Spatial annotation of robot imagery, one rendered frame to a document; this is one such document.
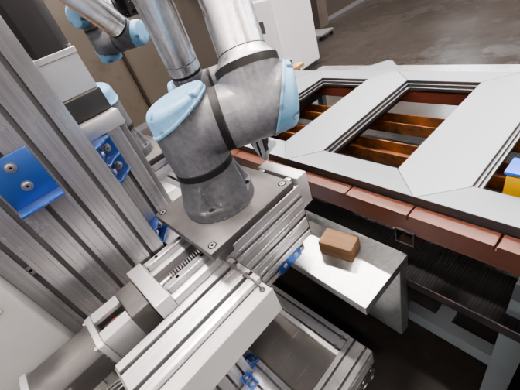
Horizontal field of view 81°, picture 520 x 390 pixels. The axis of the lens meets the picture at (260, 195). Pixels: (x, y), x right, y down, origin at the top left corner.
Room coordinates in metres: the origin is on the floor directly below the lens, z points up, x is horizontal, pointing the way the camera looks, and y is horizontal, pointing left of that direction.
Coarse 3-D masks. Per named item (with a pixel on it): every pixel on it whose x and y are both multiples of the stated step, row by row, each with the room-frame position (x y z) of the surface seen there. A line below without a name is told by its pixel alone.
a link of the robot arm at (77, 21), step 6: (66, 6) 1.21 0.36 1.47; (66, 12) 1.21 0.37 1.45; (72, 12) 1.20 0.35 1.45; (72, 18) 1.21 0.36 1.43; (78, 18) 1.19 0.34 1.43; (72, 24) 1.22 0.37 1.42; (78, 24) 1.20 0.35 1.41; (84, 24) 1.19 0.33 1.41; (90, 24) 1.21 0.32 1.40; (84, 30) 1.22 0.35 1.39
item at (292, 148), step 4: (288, 144) 1.00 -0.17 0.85; (292, 144) 0.99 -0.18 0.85; (296, 144) 0.98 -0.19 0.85; (288, 148) 0.97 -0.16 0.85; (292, 148) 0.96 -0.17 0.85; (296, 148) 0.95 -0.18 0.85; (300, 148) 0.94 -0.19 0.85; (304, 148) 0.93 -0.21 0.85; (308, 148) 0.92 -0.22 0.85; (312, 148) 0.91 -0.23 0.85; (288, 152) 0.94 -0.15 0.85; (292, 152) 0.93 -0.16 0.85; (296, 152) 0.92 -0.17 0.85; (300, 152) 0.91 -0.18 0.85; (304, 152) 0.90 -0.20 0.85; (308, 152) 0.89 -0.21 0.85; (312, 152) 0.88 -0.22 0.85
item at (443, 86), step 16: (320, 80) 1.53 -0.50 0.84; (336, 80) 1.46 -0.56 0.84; (352, 80) 1.38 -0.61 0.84; (416, 80) 1.12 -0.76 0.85; (304, 96) 1.45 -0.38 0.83; (400, 96) 1.10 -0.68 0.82; (368, 112) 1.01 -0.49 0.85; (352, 128) 0.96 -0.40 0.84; (336, 144) 0.90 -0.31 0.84; (512, 144) 0.60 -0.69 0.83; (288, 160) 0.90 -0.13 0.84; (496, 160) 0.55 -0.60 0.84; (336, 176) 0.73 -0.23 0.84; (480, 176) 0.51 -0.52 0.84; (384, 192) 0.59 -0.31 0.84; (432, 208) 0.49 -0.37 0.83; (448, 208) 0.46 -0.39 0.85; (480, 224) 0.40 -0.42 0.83; (496, 224) 0.38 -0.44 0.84
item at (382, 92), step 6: (354, 90) 1.25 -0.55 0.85; (360, 90) 1.23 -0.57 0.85; (366, 90) 1.21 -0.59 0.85; (372, 90) 1.18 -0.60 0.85; (378, 90) 1.16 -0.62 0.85; (384, 90) 1.14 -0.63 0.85; (390, 90) 1.12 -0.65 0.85; (372, 96) 1.13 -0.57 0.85; (378, 96) 1.11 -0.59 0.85; (384, 96) 1.09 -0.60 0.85
